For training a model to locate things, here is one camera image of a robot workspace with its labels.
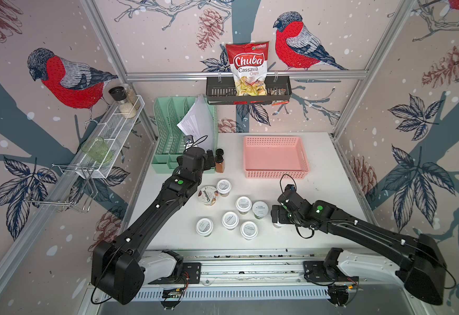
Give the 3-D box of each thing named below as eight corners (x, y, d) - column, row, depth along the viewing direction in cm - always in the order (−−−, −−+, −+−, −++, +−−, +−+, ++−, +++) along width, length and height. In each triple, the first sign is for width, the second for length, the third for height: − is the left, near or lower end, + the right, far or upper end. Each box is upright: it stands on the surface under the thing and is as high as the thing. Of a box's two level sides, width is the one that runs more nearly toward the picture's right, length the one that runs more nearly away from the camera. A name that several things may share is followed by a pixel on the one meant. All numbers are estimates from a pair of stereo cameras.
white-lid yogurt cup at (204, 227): (196, 237, 82) (194, 233, 78) (198, 221, 86) (196, 217, 82) (212, 237, 82) (211, 233, 78) (214, 221, 86) (213, 217, 82)
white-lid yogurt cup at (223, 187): (217, 198, 96) (216, 190, 90) (218, 186, 100) (217, 179, 94) (230, 198, 96) (230, 190, 90) (231, 186, 100) (230, 179, 94)
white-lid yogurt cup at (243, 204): (235, 215, 90) (235, 209, 84) (235, 202, 94) (235, 195, 89) (251, 215, 90) (252, 209, 84) (250, 202, 94) (251, 195, 89)
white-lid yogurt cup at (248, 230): (240, 242, 82) (240, 237, 77) (240, 226, 86) (240, 220, 81) (257, 242, 82) (258, 237, 77) (256, 226, 86) (257, 220, 81)
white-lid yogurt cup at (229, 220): (221, 231, 84) (221, 226, 80) (222, 217, 89) (221, 211, 84) (238, 231, 84) (239, 226, 80) (238, 217, 89) (238, 211, 84)
